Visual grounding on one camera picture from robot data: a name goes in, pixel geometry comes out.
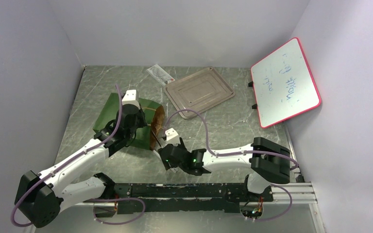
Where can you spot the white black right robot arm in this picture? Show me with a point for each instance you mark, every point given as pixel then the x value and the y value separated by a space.
pixel 269 162

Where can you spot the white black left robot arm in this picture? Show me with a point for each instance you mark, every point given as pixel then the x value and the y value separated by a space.
pixel 42 196

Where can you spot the metal baking tray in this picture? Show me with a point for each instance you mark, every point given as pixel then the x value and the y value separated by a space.
pixel 199 91

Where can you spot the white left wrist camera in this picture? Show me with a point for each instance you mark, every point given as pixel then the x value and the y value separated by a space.
pixel 130 98

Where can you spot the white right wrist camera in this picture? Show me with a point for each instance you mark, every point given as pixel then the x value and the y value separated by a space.
pixel 172 137

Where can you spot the clear plastic packet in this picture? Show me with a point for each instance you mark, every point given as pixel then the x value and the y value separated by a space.
pixel 160 75

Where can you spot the pink framed whiteboard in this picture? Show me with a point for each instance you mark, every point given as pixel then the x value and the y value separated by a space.
pixel 283 84

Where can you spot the aluminium frame rail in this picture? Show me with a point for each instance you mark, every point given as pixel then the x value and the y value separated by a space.
pixel 288 194

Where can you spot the green paper bag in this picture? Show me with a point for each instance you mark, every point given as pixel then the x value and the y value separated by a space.
pixel 107 125

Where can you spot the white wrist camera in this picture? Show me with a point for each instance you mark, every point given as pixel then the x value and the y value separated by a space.
pixel 172 137
pixel 130 98

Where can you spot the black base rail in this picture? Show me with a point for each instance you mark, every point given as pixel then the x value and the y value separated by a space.
pixel 152 197

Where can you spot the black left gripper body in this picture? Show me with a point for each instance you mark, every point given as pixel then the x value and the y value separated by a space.
pixel 141 123

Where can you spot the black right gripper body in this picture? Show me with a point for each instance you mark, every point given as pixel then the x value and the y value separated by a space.
pixel 181 145

